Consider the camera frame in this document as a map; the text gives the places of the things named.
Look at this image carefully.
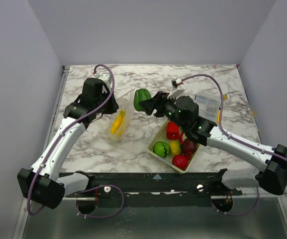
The green bell pepper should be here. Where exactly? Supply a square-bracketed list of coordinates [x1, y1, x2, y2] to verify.
[133, 88, 151, 112]

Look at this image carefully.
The clear zip top bag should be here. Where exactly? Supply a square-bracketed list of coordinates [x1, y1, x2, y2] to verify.
[105, 88, 135, 142]

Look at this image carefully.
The yellow banana bunch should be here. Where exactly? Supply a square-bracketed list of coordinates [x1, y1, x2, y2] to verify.
[110, 110, 126, 137]

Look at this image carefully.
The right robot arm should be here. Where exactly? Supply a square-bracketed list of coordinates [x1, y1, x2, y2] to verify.
[139, 92, 287, 195]

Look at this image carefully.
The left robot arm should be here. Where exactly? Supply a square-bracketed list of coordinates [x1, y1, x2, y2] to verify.
[17, 73, 119, 209]

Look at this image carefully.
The red bell pepper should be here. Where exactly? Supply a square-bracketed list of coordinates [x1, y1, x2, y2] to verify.
[166, 121, 180, 140]

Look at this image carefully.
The pale green plastic basket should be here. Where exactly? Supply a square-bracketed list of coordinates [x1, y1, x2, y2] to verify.
[147, 120, 200, 174]

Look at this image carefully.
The red chili pepper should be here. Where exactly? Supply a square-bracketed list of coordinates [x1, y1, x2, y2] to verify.
[179, 131, 185, 144]

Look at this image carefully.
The yellow green mango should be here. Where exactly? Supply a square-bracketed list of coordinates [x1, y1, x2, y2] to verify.
[170, 140, 181, 156]

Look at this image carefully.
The green watermelon toy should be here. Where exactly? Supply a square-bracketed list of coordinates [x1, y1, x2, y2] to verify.
[153, 141, 170, 158]

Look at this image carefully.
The dark red mango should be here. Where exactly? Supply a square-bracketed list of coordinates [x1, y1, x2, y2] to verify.
[182, 138, 198, 156]

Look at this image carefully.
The red apple toy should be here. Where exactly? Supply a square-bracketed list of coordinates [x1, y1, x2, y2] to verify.
[172, 155, 189, 170]

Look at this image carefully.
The small yellow silver clip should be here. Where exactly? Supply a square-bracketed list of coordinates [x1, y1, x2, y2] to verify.
[223, 94, 230, 100]

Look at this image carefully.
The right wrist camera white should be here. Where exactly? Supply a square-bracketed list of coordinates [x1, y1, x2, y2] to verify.
[167, 78, 185, 99]

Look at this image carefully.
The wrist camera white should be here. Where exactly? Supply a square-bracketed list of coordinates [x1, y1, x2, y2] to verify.
[167, 78, 185, 99]
[98, 73, 112, 87]

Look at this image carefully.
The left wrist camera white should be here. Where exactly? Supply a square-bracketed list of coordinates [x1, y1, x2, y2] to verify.
[98, 73, 112, 87]

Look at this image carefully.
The yellow handled cutter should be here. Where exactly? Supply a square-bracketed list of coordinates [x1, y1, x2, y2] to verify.
[217, 108, 221, 123]

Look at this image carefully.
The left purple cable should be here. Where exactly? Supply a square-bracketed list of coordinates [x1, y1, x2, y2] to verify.
[26, 64, 125, 220]

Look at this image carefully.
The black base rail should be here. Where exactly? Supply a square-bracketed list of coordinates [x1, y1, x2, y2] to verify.
[67, 170, 241, 208]

